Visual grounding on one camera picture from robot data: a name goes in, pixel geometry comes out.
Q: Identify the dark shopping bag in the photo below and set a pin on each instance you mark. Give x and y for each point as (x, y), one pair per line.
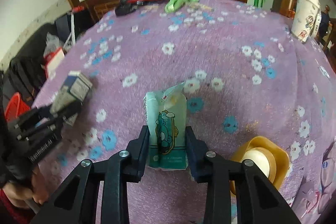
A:
(73, 22)

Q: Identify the purple frame eyeglasses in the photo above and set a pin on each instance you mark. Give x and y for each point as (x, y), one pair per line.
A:
(326, 181)

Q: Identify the blue white medicine box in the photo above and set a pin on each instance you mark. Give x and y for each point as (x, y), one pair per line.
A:
(69, 100)

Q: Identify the clear plastic bag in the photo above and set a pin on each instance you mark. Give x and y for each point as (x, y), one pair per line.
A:
(52, 44)

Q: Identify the teal cartoon tissue pack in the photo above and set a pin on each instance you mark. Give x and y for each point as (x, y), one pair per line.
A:
(166, 112)

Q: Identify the red framed white board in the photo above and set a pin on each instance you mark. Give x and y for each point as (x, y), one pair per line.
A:
(52, 60)

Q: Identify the pink red wrapper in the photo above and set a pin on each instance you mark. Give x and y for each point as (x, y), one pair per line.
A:
(311, 200)

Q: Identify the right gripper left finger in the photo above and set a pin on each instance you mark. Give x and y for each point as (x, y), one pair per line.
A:
(98, 188)

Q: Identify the white cartoon paper cup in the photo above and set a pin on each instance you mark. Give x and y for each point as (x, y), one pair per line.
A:
(306, 20)

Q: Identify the red mesh trash basket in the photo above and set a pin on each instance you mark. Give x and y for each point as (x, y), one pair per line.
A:
(15, 107)

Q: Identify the black key fob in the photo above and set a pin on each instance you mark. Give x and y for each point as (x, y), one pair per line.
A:
(122, 10)

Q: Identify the black leather sofa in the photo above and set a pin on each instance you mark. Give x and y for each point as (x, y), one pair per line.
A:
(33, 48)

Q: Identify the black backpack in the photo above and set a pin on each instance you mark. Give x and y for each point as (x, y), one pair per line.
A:
(27, 76)

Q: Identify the person's left hand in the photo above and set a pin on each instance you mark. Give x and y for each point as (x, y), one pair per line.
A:
(18, 194)

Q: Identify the yellow plastic lid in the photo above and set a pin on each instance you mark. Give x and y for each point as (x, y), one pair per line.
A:
(272, 160)

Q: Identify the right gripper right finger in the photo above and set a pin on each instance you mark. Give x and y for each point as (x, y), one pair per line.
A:
(257, 200)

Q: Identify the purple floral tablecloth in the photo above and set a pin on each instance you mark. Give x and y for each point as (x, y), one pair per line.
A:
(244, 75)

